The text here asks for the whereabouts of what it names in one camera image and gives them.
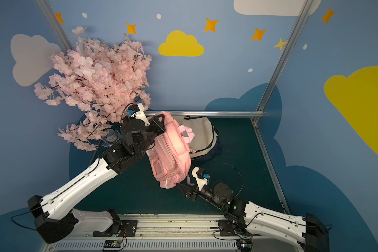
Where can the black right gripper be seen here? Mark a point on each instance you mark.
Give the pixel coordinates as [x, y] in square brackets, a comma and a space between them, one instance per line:
[189, 191]

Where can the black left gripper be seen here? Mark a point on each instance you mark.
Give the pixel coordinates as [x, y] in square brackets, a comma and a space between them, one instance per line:
[156, 123]

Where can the pink backpack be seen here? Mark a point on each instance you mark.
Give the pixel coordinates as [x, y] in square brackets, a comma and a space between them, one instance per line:
[170, 157]

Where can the beige and navy backpack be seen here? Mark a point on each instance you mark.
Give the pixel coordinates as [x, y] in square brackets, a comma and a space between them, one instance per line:
[205, 138]

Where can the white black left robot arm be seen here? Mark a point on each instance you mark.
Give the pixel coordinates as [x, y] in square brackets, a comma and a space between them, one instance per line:
[52, 213]

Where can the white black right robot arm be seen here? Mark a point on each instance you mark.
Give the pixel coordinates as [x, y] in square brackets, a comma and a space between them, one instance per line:
[245, 220]

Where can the navy blue backpack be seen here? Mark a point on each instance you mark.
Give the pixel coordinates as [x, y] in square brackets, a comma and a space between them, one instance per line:
[215, 149]

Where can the pink artificial blossom tree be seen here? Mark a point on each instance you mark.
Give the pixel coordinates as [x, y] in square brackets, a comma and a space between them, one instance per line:
[99, 80]

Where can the right green circuit board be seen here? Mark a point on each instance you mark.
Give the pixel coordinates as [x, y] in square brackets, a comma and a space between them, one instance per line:
[244, 245]

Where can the green circuit board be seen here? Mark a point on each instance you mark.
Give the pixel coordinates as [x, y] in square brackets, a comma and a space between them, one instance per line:
[112, 245]
[244, 245]

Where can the left green circuit board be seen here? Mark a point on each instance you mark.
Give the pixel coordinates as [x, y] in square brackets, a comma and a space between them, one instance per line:
[112, 245]

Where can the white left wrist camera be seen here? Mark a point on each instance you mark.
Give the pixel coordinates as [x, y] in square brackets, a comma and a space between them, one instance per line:
[137, 111]

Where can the aluminium back rail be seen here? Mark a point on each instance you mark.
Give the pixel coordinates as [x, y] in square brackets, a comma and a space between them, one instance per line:
[222, 114]

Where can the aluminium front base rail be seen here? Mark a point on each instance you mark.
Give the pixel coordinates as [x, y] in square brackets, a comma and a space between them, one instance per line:
[160, 233]

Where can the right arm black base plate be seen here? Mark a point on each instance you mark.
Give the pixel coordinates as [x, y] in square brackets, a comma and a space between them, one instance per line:
[228, 228]

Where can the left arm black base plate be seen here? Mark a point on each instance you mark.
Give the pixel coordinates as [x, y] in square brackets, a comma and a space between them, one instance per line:
[125, 228]

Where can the aluminium right side rail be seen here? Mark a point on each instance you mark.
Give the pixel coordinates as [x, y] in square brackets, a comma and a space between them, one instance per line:
[270, 167]

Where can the aluminium left corner post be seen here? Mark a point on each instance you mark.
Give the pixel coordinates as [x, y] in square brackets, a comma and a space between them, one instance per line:
[54, 23]

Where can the aluminium corner post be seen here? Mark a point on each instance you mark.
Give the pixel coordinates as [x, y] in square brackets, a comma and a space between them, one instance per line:
[285, 55]
[54, 23]

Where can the aluminium right corner post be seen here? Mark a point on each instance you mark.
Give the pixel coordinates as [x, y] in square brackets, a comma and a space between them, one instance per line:
[285, 55]

